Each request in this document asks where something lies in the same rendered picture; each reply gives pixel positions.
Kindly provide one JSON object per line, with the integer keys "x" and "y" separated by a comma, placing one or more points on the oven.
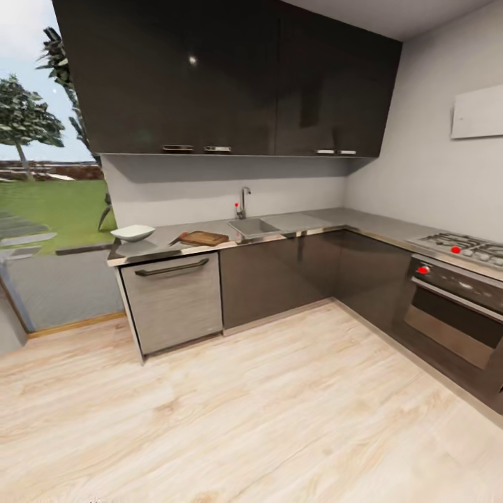
{"x": 455, "y": 313}

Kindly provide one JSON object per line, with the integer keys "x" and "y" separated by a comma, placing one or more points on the bowl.
{"x": 133, "y": 233}

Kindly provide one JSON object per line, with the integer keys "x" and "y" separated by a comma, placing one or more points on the fixed window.
{"x": 56, "y": 215}

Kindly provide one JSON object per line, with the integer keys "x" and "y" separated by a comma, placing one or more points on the cutting board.
{"x": 204, "y": 238}

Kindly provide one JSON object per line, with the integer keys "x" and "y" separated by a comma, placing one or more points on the cabinet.
{"x": 335, "y": 82}
{"x": 176, "y": 77}

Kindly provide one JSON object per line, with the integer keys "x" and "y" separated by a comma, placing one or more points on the range hood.
{"x": 479, "y": 113}

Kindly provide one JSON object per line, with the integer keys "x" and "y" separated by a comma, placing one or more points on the burner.
{"x": 477, "y": 250}

